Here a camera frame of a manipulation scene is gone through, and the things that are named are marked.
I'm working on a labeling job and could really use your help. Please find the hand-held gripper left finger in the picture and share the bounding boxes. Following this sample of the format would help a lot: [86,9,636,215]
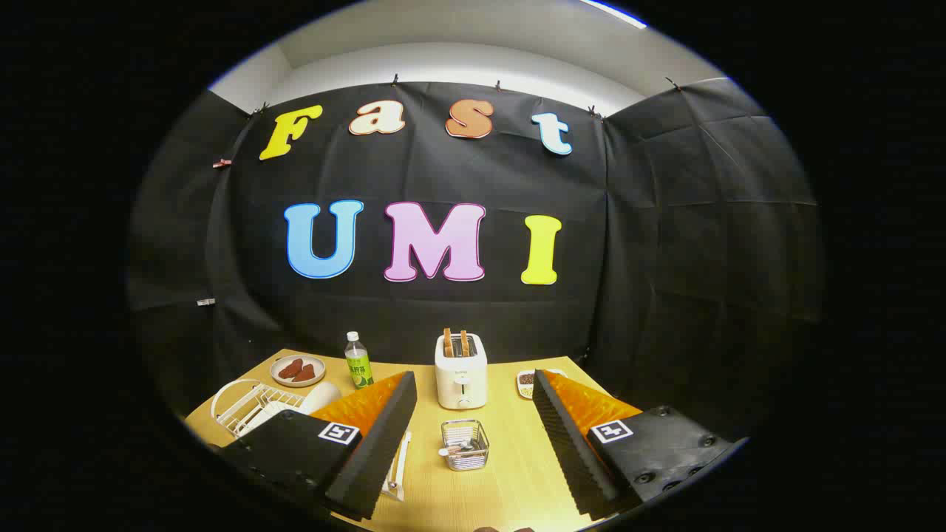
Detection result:
[211,371,418,522]

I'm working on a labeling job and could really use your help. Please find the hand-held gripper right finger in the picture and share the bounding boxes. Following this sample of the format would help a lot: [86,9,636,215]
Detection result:
[532,369,749,522]

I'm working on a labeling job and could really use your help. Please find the white plate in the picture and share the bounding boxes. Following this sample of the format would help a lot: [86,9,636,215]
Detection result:
[299,381,342,415]

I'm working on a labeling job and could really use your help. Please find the metal wire basket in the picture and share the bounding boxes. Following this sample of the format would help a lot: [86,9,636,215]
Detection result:
[441,419,490,472]

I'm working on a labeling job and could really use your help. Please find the white wire dish rack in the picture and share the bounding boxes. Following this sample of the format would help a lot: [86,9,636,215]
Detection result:
[211,378,412,503]

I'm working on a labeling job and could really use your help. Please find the white divided bean dish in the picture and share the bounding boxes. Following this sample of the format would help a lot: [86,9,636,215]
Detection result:
[517,369,566,400]

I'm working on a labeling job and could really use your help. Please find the small grey plate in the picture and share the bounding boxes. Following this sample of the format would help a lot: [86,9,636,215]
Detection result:
[270,355,327,388]

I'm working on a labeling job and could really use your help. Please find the green label drink bottle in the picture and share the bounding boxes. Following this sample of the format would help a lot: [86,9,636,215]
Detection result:
[344,331,375,390]

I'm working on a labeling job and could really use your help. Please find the white toaster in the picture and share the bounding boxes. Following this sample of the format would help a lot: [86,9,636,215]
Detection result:
[435,333,489,410]

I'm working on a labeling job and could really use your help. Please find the black backdrop cloth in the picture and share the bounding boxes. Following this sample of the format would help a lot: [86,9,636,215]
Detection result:
[126,78,825,444]

